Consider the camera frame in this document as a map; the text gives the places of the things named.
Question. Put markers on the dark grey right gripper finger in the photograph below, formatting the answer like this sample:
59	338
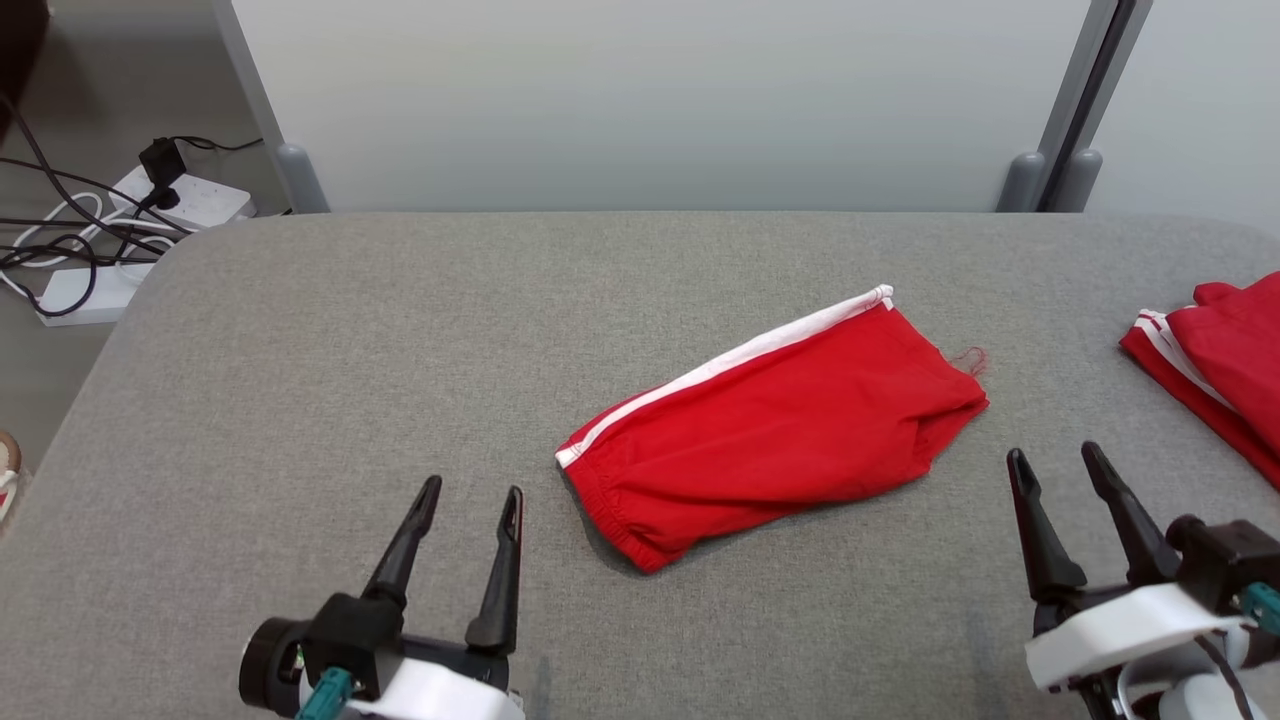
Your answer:
1135	535
1045	550

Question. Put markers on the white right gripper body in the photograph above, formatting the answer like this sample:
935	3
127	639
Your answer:
1120	630

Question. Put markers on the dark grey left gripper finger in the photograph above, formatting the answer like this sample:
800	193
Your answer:
405	550
502	590

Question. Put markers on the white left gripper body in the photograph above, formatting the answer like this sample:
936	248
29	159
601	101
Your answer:
450	690

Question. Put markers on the red white jersey top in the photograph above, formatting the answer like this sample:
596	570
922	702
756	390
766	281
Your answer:
1230	360

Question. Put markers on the red shorts with white stripes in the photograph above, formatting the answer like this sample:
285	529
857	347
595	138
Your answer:
780	430

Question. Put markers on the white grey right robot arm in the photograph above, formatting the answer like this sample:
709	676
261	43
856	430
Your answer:
1200	695

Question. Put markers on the white red shoe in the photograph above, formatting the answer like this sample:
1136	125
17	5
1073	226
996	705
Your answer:
8	475

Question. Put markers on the white power strip with plugs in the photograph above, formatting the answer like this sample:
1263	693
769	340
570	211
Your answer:
200	200

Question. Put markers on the plain white power strip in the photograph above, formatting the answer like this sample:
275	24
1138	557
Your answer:
80	298

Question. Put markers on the black power adapter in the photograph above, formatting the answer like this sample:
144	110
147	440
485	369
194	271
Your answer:
162	165

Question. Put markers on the dark brown furniture piece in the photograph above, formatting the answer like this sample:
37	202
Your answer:
20	50

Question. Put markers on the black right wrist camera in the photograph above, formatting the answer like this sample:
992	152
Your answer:
1225	560

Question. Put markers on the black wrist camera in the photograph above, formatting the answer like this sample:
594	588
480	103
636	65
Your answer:
350	635
1225	560

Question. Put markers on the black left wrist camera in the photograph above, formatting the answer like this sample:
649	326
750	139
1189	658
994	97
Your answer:
350	635

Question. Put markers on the light grey partition post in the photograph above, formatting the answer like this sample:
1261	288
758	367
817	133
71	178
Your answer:
265	100
1065	100

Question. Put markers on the dark grey partition post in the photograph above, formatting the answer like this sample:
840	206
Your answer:
1105	80

